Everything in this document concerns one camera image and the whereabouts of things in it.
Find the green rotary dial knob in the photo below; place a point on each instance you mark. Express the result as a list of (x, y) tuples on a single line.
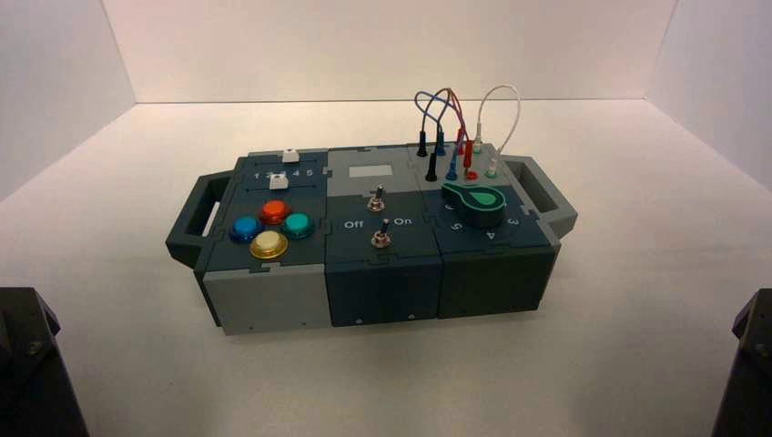
[(476, 204)]

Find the blue round push button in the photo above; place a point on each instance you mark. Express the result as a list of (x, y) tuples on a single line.
[(245, 228)]

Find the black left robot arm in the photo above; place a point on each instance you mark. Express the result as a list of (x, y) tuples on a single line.
[(33, 368)]

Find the dark blue grey control box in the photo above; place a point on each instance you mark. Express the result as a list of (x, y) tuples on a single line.
[(380, 283)]

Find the white slider knob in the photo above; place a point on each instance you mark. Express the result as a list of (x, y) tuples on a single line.
[(291, 155), (278, 181)]

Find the metal toggle switch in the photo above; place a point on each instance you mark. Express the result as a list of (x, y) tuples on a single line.
[(376, 201), (380, 236)]

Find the yellow round push button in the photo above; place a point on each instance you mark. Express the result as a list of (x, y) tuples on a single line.
[(269, 244)]

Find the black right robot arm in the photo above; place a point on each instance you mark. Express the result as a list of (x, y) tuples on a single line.
[(748, 368)]

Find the orange round push button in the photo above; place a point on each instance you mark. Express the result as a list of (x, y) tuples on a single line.
[(274, 211)]

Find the teal round push button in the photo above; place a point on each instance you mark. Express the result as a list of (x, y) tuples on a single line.
[(297, 225)]

